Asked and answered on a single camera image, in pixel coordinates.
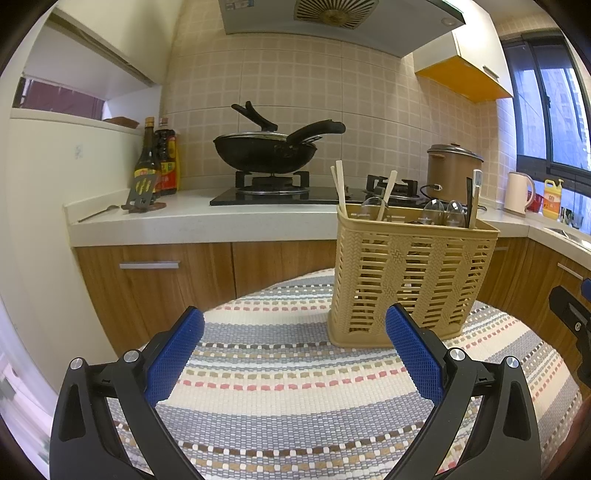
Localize white electric kettle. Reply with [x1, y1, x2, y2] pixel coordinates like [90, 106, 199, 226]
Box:
[503, 171, 537, 216]

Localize black wok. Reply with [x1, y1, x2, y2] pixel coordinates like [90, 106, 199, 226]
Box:
[213, 120, 347, 174]

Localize steel range hood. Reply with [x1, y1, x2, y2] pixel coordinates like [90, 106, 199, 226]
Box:
[218, 0, 467, 59]

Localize black gas stove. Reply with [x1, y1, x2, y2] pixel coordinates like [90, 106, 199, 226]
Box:
[209, 170, 435, 208]

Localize long thin metal spoon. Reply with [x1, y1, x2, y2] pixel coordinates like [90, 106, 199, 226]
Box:
[77, 205, 122, 223]

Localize white orange wall cabinet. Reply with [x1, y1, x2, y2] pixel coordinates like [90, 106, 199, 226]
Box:
[413, 8, 515, 102]

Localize dark bottle red label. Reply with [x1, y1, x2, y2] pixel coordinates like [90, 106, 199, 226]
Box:
[154, 117, 180, 196]

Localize beige plastic utensil basket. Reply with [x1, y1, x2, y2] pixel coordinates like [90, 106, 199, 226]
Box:
[329, 204, 501, 349]

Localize wooden kitchen base cabinet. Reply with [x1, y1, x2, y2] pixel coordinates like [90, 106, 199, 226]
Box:
[74, 235, 591, 356]

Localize striped woven mat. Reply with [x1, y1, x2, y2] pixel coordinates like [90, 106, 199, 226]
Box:
[104, 268, 583, 480]

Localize glass wok lid black handle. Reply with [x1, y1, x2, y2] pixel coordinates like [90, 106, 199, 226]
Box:
[217, 101, 291, 140]

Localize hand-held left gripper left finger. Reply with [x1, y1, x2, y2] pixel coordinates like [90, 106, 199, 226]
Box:
[50, 305, 206, 480]

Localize tall dark sauce bottle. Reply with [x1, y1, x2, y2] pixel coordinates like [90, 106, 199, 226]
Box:
[134, 116, 161, 205]

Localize steel sink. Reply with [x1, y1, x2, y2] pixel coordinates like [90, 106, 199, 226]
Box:
[544, 225, 591, 247]

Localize slotted metal spatula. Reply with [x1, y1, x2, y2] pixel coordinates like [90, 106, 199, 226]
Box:
[122, 174, 165, 214]

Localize brown rice cooker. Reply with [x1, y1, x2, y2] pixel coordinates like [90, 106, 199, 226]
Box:
[425, 143, 485, 202]

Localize yellow detergent bottle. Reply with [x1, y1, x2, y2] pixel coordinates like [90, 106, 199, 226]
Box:
[543, 178, 565, 219]

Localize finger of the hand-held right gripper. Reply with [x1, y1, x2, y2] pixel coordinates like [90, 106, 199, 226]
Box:
[549, 279, 591, 393]

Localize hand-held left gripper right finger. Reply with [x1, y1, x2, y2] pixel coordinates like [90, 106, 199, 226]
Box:
[385, 302, 543, 480]

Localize dark framed window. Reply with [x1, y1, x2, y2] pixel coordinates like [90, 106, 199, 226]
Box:
[501, 28, 591, 186]

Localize wooden chopstick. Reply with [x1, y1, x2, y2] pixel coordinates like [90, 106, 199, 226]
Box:
[376, 171, 399, 221]
[330, 161, 349, 219]

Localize black slim utensil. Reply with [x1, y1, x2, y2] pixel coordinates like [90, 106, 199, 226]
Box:
[465, 169, 484, 230]

